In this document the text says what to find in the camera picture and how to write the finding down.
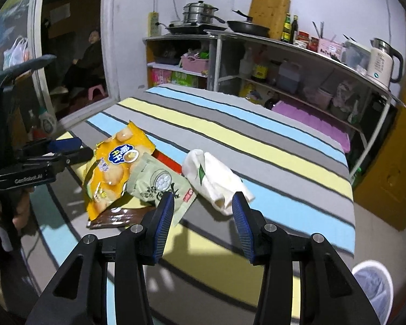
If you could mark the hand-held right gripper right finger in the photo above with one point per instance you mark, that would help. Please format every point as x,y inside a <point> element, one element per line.
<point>243,230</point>

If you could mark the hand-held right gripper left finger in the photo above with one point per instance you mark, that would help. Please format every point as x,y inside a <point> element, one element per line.
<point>164,230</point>

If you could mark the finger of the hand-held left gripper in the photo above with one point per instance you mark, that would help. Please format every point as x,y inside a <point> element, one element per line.
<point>81,155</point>
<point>66,144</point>

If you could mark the yellow snack bag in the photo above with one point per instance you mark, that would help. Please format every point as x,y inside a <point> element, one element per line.
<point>115,166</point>

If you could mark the brown snack packet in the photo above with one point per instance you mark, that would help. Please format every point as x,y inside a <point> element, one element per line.
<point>115,220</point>

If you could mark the green snack packet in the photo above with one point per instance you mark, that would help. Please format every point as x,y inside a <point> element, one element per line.
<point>155,179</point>

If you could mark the white paper bag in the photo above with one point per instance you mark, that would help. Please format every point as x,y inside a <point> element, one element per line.
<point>209,172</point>

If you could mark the white trash bin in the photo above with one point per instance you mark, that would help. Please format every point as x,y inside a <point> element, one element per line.
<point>375,287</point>

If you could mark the person's left hand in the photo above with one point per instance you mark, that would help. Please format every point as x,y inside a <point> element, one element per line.
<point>22,215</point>

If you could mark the white detergent bottle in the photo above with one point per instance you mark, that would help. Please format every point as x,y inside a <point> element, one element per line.
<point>47,120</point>

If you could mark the pink plastic stool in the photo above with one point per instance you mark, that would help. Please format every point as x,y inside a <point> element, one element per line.
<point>96,91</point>

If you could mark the striped blanket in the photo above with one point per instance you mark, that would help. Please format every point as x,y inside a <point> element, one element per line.
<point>257,149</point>

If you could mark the white plastic bag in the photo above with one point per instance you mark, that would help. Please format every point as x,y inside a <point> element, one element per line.
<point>17,52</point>

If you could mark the yellow wooden shelf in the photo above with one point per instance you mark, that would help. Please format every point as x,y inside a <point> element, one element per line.
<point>149,54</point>

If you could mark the pink lidded storage box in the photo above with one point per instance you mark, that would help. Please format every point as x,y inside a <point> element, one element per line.
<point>308,118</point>

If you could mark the pink plastic basket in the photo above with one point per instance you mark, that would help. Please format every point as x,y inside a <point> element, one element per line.
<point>193,64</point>

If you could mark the wooden door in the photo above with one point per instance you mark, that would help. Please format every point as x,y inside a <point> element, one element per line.
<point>385,189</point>

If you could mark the yellow power strip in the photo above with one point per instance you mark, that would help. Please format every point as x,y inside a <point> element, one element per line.
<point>153,23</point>

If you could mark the dark plastic jug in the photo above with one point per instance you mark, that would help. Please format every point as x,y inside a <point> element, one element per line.
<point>287,79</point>

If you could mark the dark bottle yellow label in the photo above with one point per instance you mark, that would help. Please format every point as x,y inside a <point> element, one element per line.
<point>259,71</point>

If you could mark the grey metal rack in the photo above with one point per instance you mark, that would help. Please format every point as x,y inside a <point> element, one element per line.
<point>220,64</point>

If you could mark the black induction cooktop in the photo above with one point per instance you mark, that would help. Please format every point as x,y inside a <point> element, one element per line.
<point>189,28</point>

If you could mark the steel steamer pot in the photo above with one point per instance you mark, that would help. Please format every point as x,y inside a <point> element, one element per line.
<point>198,13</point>

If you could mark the red jar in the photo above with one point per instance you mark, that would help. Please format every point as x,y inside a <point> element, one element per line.
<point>303,40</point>

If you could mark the pink utensil box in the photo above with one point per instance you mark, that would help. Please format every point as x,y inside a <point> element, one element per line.
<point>330,50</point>

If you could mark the black frying pan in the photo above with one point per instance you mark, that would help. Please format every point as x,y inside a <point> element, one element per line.
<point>248,28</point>

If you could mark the dark glass bottle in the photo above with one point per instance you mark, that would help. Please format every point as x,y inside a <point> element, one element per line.
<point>286,30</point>
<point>294,30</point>

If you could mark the clear plastic pitcher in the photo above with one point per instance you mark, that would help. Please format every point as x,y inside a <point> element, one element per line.
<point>355,56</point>

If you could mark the white electric kettle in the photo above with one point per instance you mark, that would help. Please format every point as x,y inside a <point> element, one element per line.
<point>379,64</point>

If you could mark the wooden cutting board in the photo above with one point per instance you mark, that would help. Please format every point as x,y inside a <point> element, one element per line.
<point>269,13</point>

